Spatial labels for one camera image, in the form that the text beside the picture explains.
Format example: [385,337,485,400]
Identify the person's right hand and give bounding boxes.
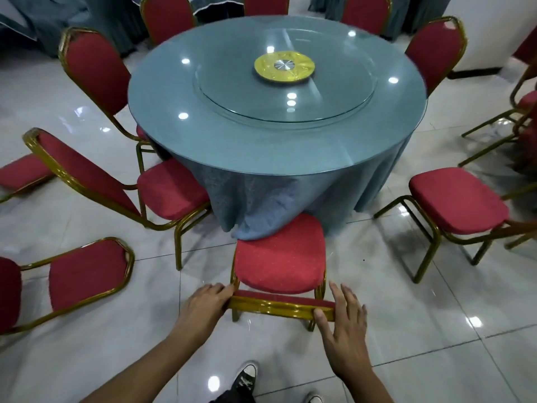
[313,282,374,381]

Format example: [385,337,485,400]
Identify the person's left hand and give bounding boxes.
[172,283,235,345]

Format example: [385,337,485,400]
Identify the person's left forearm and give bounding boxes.
[82,331,198,403]

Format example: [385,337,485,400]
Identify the blue round table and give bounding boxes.
[127,14,428,242]

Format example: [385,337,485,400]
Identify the glass lazy susan turntable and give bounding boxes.
[192,27,378,124]

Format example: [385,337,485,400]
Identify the black trousers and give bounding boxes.
[209,388,257,403]

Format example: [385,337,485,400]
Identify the yellow turntable base disc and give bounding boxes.
[253,50,316,85]

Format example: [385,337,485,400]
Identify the white clothed table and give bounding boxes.
[0,0,39,41]
[184,0,246,25]

